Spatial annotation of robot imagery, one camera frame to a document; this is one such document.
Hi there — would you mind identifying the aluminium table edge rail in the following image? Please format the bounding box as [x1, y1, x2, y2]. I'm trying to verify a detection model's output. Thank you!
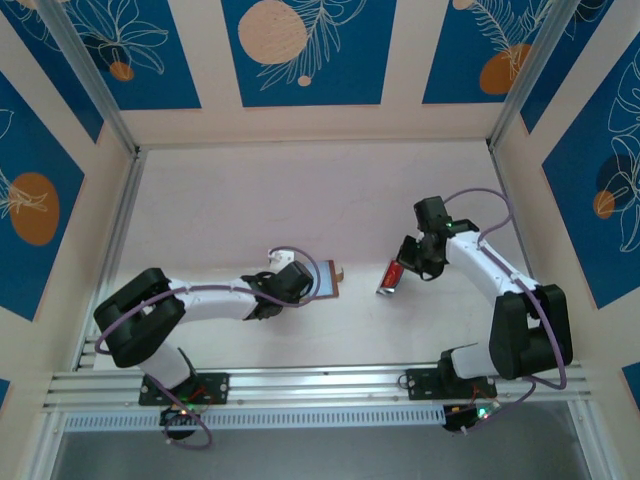
[487, 142, 564, 362]
[74, 147, 149, 371]

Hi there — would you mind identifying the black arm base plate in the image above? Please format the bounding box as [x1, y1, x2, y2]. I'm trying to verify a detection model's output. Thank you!
[404, 367, 499, 402]
[138, 372, 231, 407]

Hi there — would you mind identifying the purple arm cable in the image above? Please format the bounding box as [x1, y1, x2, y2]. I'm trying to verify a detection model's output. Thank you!
[442, 187, 569, 437]
[94, 244, 321, 450]

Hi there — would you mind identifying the brown leather card holder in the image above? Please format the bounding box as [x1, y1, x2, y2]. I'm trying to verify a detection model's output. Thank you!
[298, 258, 347, 305]

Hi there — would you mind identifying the aluminium mounting rail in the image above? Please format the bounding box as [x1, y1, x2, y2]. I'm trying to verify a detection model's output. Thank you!
[42, 362, 595, 410]

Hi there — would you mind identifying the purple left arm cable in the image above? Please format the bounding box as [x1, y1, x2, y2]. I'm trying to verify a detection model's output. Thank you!
[94, 244, 321, 450]

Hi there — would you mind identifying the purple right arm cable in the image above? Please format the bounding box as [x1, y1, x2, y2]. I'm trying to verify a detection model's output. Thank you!
[442, 187, 569, 437]

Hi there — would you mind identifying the white slotted cable duct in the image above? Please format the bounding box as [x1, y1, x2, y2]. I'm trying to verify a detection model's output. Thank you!
[63, 407, 447, 431]

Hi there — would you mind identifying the black controller board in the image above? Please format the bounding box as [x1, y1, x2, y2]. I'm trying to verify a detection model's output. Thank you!
[159, 404, 202, 442]
[442, 402, 496, 435]

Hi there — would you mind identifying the aluminium frame post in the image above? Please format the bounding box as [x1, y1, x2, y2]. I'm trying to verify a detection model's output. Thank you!
[487, 0, 586, 154]
[37, 0, 141, 157]

